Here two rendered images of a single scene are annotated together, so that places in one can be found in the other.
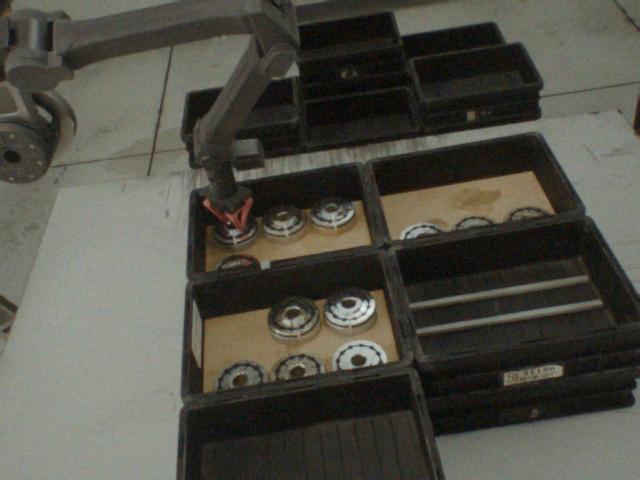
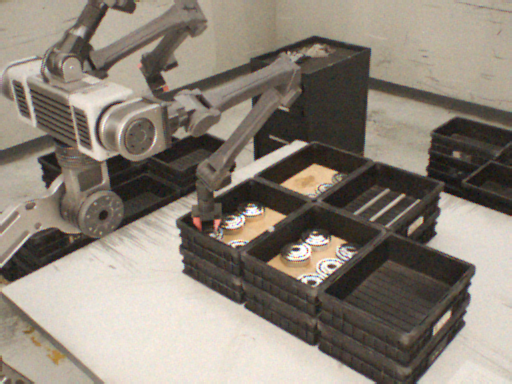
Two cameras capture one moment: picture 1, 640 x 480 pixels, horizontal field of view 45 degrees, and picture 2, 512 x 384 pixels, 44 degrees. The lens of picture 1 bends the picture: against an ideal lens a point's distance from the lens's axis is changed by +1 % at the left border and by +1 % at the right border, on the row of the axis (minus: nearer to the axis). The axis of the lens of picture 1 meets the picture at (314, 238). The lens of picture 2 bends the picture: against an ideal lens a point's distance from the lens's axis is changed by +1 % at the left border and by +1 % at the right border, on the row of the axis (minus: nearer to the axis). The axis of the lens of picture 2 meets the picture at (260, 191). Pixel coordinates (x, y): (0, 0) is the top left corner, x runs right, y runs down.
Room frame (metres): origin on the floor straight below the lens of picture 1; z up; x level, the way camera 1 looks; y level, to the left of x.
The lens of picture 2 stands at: (0.02, 1.42, 2.07)
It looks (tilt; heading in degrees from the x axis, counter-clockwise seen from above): 30 degrees down; 311
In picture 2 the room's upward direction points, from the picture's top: 2 degrees counter-clockwise
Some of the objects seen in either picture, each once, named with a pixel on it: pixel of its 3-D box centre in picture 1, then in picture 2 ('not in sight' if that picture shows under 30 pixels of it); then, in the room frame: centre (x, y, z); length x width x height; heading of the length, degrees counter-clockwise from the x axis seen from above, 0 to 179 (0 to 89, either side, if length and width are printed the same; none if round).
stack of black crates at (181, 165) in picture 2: (472, 126); (194, 186); (2.28, -0.63, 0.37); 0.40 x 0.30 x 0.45; 86
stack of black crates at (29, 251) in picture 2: (252, 158); (66, 249); (2.33, 0.17, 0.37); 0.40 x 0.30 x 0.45; 86
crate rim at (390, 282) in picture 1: (291, 323); (314, 244); (0.97, 0.07, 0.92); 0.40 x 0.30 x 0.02; 89
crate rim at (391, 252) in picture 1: (509, 287); (381, 194); (0.96, -0.33, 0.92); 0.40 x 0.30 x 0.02; 89
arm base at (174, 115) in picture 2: not in sight; (166, 118); (1.15, 0.47, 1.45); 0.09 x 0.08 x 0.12; 176
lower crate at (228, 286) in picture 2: not in sight; (247, 250); (1.27, 0.06, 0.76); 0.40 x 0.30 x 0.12; 89
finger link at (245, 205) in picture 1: (233, 211); (210, 221); (1.34, 0.16, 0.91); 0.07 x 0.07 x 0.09; 44
